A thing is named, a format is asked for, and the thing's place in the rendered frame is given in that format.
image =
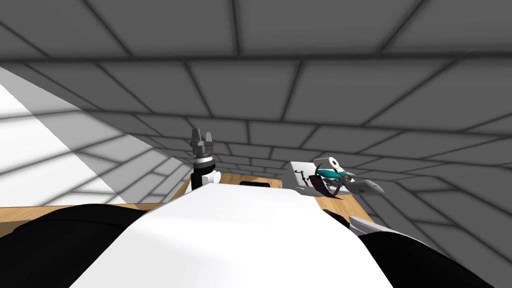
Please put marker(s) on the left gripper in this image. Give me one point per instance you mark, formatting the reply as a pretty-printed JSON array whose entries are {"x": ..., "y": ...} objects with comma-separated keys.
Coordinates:
[{"x": 201, "y": 148}]

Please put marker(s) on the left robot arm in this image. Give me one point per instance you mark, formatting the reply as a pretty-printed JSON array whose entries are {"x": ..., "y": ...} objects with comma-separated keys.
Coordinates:
[{"x": 52, "y": 248}]

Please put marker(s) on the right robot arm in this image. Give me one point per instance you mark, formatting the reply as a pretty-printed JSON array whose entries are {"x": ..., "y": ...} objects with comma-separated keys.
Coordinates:
[{"x": 420, "y": 264}]

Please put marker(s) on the white flat box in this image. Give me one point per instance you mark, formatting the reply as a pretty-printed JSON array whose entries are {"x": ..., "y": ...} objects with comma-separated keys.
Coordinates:
[{"x": 300, "y": 176}]

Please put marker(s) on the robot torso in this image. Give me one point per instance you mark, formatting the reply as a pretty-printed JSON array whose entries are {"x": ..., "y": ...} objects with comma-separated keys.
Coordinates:
[{"x": 240, "y": 236}]

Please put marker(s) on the white paper roll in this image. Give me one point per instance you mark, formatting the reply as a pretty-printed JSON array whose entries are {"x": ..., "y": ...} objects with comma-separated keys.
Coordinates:
[{"x": 330, "y": 162}]

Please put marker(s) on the teal oblong thing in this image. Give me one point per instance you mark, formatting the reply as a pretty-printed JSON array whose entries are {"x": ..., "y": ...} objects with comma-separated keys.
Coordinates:
[{"x": 330, "y": 173}]

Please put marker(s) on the brown wooden table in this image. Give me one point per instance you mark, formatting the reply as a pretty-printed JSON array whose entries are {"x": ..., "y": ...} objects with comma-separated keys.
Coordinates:
[{"x": 344, "y": 206}]

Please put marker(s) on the pale grey flat thing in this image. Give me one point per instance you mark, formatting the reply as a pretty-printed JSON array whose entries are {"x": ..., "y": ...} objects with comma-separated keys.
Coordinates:
[{"x": 364, "y": 187}]

